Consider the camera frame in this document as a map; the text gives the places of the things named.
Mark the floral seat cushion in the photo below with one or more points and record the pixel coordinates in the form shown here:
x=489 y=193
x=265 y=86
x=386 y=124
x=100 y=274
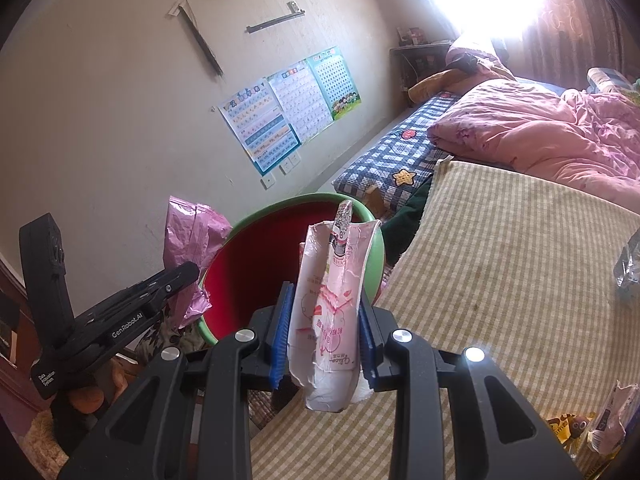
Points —
x=147 y=347

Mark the dark green cloth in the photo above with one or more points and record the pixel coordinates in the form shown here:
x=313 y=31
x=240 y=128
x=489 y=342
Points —
x=407 y=220

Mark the pink patterned curtain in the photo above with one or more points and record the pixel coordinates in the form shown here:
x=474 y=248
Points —
x=570 y=25

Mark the pink purple snack bag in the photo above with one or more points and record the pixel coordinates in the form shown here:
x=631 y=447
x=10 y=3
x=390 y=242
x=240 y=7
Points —
x=190 y=230

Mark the yellow brown pillow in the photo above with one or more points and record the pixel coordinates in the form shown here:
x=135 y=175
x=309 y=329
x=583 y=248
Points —
x=435 y=85

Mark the blue white letter poster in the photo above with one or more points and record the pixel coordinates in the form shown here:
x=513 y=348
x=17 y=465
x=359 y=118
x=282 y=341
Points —
x=260 y=125

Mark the beige striped mat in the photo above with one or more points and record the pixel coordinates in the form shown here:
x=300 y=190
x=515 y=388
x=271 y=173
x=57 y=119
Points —
x=500 y=285

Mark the white chart poster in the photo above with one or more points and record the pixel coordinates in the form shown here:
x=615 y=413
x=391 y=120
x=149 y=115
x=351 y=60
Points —
x=300 y=95

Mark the small cosmetic boxes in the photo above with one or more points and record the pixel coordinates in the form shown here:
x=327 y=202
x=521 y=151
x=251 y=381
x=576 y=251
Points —
x=411 y=36

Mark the yellow orange snack wrapper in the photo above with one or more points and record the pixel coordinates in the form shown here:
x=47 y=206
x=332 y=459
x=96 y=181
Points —
x=567 y=427

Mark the dark hanging wall strip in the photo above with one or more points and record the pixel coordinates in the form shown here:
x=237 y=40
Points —
x=202 y=42

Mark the blue number chart poster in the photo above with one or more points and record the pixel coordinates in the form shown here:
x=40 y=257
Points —
x=332 y=80

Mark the blue checked pillow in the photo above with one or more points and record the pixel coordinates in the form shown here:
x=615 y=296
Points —
x=610 y=82

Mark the green rimmed red bin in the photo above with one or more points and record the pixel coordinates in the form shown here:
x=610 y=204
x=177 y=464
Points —
x=250 y=270

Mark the wooden chair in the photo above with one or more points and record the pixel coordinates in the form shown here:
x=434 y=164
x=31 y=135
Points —
x=12 y=370

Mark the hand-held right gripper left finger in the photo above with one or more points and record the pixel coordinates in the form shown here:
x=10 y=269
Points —
x=282 y=332

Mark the blue white snack wrapper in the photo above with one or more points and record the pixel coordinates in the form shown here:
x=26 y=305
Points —
x=612 y=415

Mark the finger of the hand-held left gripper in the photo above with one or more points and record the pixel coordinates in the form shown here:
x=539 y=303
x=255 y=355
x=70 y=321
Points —
x=165 y=285

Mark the dark wooden desk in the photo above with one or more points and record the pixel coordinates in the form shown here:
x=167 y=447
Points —
x=415 y=65

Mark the metal wall rail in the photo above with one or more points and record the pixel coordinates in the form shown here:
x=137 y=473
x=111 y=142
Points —
x=275 y=19

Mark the white wall socket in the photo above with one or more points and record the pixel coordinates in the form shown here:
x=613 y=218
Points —
x=286 y=166
x=268 y=182
x=295 y=159

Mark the black garment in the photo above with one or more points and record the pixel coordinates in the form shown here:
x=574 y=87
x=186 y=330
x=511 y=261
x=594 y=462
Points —
x=465 y=61

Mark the clear plastic wrapper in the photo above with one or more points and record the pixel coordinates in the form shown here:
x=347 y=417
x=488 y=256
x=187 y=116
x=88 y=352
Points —
x=629 y=270

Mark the pink floral quilt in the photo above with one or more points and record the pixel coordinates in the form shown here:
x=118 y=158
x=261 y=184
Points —
x=525 y=125

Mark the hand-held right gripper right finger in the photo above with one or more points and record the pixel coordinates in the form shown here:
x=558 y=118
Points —
x=367 y=342

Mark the pink white plastic bag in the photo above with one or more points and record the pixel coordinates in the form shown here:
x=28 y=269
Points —
x=325 y=340

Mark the pink folded blanket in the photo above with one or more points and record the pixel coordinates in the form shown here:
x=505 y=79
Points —
x=485 y=57

